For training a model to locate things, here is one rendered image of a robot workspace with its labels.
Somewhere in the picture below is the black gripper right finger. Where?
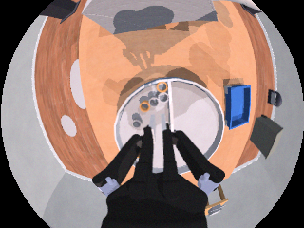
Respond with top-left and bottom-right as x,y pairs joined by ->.
161,113 -> 225,201

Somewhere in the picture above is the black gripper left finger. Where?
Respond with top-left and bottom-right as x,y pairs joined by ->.
92,114 -> 156,202

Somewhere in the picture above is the blue crate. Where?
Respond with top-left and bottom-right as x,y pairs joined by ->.
224,85 -> 251,130

